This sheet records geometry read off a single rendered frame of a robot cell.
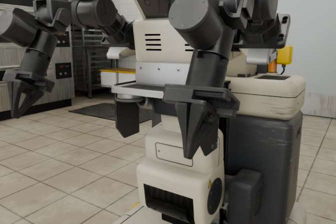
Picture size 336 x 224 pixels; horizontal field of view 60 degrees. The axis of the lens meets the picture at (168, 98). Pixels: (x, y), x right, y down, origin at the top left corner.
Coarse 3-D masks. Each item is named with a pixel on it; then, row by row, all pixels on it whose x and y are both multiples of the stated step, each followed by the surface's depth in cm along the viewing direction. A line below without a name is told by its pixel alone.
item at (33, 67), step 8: (24, 56) 65; (32, 56) 65; (40, 56) 65; (24, 64) 64; (32, 64) 64; (40, 64) 65; (48, 64) 68; (16, 72) 64; (24, 72) 63; (32, 72) 62; (40, 72) 66; (32, 80) 66; (40, 80) 66; (48, 80) 65
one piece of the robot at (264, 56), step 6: (252, 48) 68; (258, 48) 67; (264, 48) 66; (270, 48) 66; (252, 54) 67; (258, 54) 66; (264, 54) 66; (270, 54) 67; (276, 54) 72; (246, 60) 67; (252, 60) 67; (258, 60) 66; (264, 60) 65; (270, 60) 67
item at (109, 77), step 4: (112, 68) 501; (116, 68) 501; (120, 68) 501; (124, 68) 501; (128, 68) 501; (132, 68) 501; (100, 72) 485; (104, 72) 479; (108, 72) 474; (112, 72) 469; (116, 72) 468; (104, 76) 481; (108, 76) 475; (112, 76) 470; (116, 76) 468; (104, 80) 482; (108, 80) 477; (112, 80) 471; (116, 80) 469; (104, 84) 484; (108, 84) 478; (112, 84) 473
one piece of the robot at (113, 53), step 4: (128, 20) 93; (132, 20) 92; (112, 48) 90; (116, 48) 89; (120, 48) 88; (108, 52) 90; (112, 52) 89; (116, 52) 88; (108, 56) 90; (112, 56) 89; (116, 56) 88; (120, 56) 88; (124, 56) 90; (128, 56) 92
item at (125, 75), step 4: (120, 72) 460; (124, 72) 457; (128, 72) 449; (132, 72) 444; (120, 76) 461; (124, 76) 456; (128, 76) 451; (132, 76) 447; (120, 80) 462; (124, 80) 457; (128, 80) 453; (132, 80) 448
